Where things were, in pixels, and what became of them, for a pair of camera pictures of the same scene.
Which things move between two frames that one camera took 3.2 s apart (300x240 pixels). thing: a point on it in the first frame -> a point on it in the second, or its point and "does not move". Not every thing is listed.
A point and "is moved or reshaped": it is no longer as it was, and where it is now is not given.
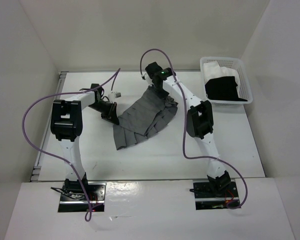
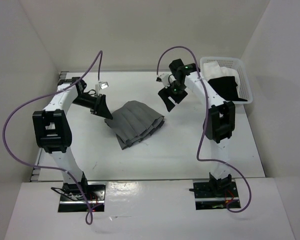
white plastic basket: (236, 64) does not move
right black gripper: (164, 95) -> (164, 93)
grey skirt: (145, 115) is moved or reshaped
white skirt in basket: (212, 70) does not move
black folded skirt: (222, 88) does not move
